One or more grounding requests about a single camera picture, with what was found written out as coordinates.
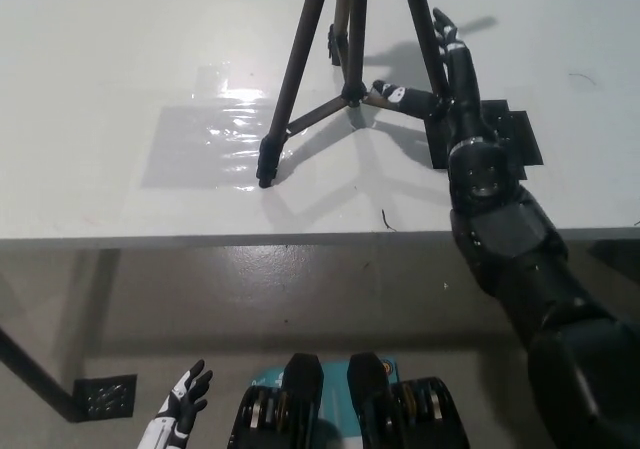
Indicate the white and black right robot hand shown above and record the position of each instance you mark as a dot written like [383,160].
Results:
[462,99]

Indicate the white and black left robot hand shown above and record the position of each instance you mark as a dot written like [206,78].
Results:
[182,401]

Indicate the bronze and black camera tripod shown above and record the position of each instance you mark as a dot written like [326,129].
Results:
[355,44]

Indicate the black robot feet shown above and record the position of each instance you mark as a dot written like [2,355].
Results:
[300,399]

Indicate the black metal table leg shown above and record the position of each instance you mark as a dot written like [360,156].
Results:
[35,374]

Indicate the black tape patch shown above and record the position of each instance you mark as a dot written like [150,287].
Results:
[520,134]

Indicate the black perforated floor plate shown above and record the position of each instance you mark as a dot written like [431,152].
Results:
[107,396]

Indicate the clear plastic sheet on table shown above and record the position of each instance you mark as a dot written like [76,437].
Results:
[200,149]

